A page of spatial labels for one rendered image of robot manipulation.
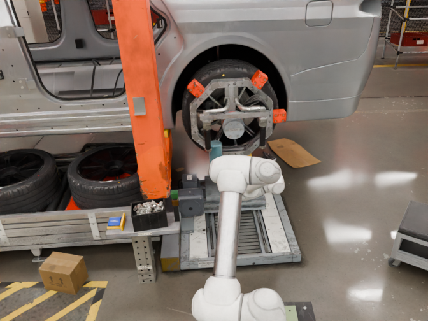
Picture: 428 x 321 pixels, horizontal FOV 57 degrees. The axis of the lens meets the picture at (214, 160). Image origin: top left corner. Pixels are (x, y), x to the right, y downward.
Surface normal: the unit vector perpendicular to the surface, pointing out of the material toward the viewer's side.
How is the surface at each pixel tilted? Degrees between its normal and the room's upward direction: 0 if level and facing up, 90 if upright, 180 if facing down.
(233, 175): 53
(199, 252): 0
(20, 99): 92
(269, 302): 5
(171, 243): 0
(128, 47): 90
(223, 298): 42
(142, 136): 90
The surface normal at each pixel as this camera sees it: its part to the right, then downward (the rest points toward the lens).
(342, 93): 0.07, 0.50
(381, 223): -0.04, -0.87
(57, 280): -0.25, 0.49
